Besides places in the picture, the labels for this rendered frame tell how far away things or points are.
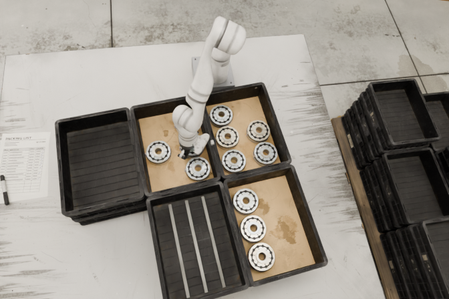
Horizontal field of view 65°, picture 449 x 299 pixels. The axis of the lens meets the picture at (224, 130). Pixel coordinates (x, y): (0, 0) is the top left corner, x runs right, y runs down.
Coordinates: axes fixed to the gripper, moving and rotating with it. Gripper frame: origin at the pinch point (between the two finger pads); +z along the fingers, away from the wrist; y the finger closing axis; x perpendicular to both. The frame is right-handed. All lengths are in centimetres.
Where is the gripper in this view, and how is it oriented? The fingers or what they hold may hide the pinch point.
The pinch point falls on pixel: (188, 151)
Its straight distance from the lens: 149.7
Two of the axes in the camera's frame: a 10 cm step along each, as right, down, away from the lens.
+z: -0.8, 4.1, 9.1
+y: -4.5, 8.0, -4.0
